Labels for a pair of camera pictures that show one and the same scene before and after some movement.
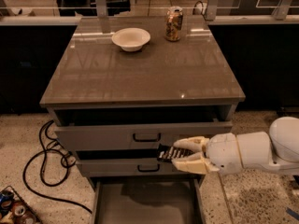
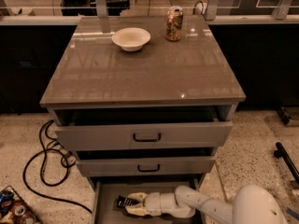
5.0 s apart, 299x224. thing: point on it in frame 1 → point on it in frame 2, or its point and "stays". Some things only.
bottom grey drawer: x=149 y=200 stays
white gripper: x=221 y=153 → x=152 y=203
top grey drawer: x=135 y=128 stays
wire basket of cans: x=14 y=209 stays
